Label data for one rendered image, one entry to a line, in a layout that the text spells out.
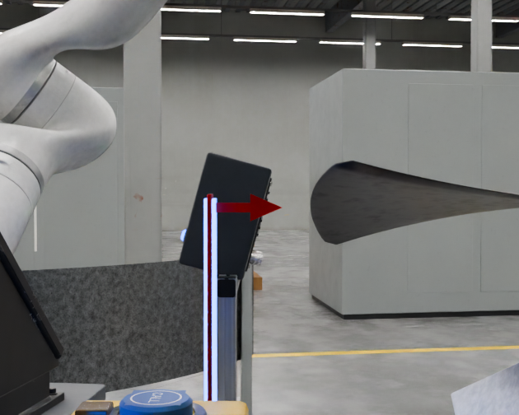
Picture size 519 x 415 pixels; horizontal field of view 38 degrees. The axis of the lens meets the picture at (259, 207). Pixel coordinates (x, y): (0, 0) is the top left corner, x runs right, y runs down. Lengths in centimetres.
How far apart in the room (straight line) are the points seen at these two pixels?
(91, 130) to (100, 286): 135
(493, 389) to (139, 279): 189
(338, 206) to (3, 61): 60
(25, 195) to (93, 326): 146
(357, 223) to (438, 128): 639
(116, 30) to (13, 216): 31
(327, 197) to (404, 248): 637
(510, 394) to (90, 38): 73
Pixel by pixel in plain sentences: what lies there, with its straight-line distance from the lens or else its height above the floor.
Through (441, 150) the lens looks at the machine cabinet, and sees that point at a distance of 712.
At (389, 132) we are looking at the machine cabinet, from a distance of 697.
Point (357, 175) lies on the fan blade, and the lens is 59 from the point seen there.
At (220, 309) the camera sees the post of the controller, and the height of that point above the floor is 101.
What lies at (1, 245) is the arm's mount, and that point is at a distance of 85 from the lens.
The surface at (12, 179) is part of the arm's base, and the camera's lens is 102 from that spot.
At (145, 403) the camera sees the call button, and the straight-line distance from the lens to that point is 42.
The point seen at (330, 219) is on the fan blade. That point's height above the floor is 117.
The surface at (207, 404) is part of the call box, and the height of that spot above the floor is 107.
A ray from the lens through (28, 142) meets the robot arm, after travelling 106.
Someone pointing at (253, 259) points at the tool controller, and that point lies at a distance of 127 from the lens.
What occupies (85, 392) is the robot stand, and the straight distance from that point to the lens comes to 105.
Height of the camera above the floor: 120
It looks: 2 degrees down
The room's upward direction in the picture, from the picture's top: straight up
